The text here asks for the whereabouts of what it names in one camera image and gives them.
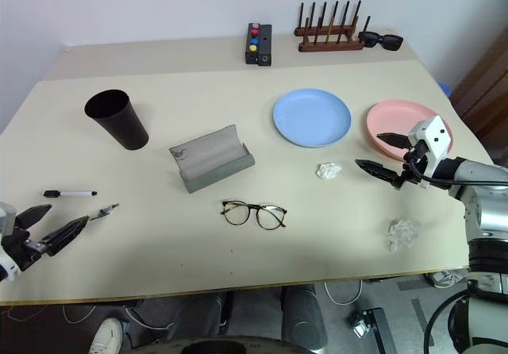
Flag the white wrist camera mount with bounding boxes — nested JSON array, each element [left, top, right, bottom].
[[0, 202, 21, 283], [407, 114, 456, 190]]

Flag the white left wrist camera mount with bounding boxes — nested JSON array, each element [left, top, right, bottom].
[[0, 202, 21, 283]]

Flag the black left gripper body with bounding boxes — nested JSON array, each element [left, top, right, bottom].
[[1, 228, 52, 272]]

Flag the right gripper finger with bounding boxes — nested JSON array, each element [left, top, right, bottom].
[[376, 132, 410, 152], [355, 159, 398, 188]]

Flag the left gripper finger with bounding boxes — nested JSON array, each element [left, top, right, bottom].
[[41, 215, 90, 258], [14, 204, 53, 230]]

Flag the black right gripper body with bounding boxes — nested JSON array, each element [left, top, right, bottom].
[[391, 140, 430, 191]]

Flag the brown wooden peg rack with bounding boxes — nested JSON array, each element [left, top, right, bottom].
[[294, 0, 372, 53]]

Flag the black box with coloured buttons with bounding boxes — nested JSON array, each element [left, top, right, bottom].
[[244, 22, 262, 65]]

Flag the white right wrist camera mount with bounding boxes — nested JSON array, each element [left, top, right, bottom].
[[407, 114, 456, 190]]

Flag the black sunglasses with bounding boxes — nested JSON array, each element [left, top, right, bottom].
[[357, 30, 405, 52]]

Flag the tortoiseshell round eyeglasses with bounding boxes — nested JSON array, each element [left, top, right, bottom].
[[221, 199, 288, 231]]

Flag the white marker with black cap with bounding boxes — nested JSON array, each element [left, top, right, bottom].
[[42, 189, 98, 199]]

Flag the black table foot with caster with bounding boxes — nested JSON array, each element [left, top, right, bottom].
[[348, 308, 398, 354]]

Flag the pink round plate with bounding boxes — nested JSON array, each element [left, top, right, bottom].
[[365, 100, 456, 163]]

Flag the grey and white sneaker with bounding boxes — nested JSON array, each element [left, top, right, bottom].
[[424, 269, 468, 290]]

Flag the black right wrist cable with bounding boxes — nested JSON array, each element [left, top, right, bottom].
[[406, 149, 461, 190]]

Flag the grey rounded cylinder shape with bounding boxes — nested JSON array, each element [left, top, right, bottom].
[[280, 284, 329, 351]]

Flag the grey open glasses case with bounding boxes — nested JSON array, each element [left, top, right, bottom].
[[168, 125, 255, 194]]

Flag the black robot body cable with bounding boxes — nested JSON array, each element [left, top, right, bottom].
[[422, 289, 470, 348]]

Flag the brown wooden door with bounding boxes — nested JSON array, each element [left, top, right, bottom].
[[450, 24, 508, 161]]

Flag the blue round plate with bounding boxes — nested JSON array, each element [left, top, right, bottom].
[[271, 87, 353, 148]]

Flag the white floor cable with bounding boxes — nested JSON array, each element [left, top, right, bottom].
[[323, 278, 364, 306]]

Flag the black plastic cup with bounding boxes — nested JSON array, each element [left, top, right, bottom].
[[83, 88, 150, 152]]

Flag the small crumpled white paper ball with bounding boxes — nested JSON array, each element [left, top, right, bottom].
[[316, 162, 343, 181]]

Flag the large white paper ball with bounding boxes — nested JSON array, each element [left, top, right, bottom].
[[386, 218, 421, 253]]

